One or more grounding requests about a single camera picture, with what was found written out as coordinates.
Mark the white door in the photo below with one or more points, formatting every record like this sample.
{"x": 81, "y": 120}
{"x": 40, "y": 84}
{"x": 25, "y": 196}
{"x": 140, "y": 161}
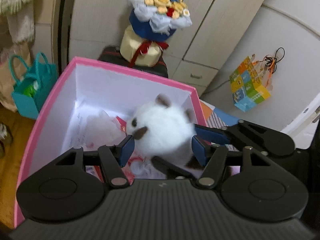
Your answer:
{"x": 303, "y": 127}

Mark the cream knitted cardigan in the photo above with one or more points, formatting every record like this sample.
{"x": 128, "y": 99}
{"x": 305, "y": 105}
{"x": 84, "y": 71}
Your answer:
{"x": 20, "y": 19}

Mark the pair of grey sneakers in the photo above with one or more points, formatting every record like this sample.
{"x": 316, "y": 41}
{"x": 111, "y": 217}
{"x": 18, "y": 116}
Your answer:
{"x": 6, "y": 138}

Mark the white plush toy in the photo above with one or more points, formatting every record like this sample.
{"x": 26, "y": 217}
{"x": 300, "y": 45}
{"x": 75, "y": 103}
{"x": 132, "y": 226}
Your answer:
{"x": 164, "y": 129}

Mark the red paper card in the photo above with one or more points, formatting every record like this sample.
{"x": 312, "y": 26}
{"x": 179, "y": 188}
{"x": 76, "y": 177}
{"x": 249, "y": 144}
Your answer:
{"x": 111, "y": 131}

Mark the flower bouquet blue wrap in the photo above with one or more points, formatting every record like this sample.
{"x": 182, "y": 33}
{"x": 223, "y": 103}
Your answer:
{"x": 152, "y": 22}

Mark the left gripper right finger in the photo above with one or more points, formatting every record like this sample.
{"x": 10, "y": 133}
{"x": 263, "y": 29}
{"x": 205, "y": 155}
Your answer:
{"x": 212, "y": 158}

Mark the pink storage box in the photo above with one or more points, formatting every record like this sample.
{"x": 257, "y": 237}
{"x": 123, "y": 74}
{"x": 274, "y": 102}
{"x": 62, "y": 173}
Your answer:
{"x": 60, "y": 181}

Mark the colourful hanging paper bag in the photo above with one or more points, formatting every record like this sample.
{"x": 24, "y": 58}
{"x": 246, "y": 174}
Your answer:
{"x": 251, "y": 82}

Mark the teal gift bag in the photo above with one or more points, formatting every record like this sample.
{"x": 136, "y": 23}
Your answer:
{"x": 32, "y": 89}

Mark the colourful patterned tablecloth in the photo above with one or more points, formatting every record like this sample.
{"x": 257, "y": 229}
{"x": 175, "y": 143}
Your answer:
{"x": 216, "y": 118}

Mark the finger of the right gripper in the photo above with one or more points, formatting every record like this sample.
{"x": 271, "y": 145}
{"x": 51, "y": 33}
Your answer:
{"x": 170, "y": 170}
{"x": 214, "y": 135}

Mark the brown paper bag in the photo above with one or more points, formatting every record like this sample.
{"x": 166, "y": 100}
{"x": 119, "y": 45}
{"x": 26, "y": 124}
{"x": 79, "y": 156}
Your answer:
{"x": 7, "y": 81}

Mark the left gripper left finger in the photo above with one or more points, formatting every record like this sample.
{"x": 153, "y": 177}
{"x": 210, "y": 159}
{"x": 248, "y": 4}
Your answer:
{"x": 113, "y": 159}

